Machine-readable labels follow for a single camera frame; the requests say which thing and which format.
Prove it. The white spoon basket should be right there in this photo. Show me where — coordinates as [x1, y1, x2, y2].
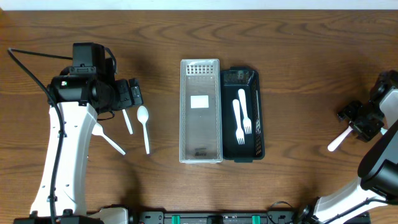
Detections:
[137, 106, 150, 154]

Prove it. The white spoon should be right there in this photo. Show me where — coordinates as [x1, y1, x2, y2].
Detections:
[327, 126, 353, 152]
[122, 109, 133, 134]
[92, 123, 126, 156]

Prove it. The white fork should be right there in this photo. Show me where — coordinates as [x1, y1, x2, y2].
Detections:
[233, 99, 244, 145]
[238, 88, 252, 134]

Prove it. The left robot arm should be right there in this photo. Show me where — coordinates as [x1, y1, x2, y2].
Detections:
[14, 42, 144, 223]

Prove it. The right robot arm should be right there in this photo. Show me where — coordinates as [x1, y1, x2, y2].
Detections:
[295, 70, 397, 223]

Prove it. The white label sticker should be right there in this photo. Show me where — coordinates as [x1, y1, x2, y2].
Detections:
[190, 95, 209, 109]

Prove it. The clear plastic basket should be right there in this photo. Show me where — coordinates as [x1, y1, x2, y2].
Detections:
[179, 58, 223, 164]

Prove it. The black plastic basket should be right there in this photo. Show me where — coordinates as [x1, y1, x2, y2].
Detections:
[221, 67, 266, 162]

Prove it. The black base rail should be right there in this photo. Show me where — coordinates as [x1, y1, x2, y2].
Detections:
[128, 211, 295, 224]

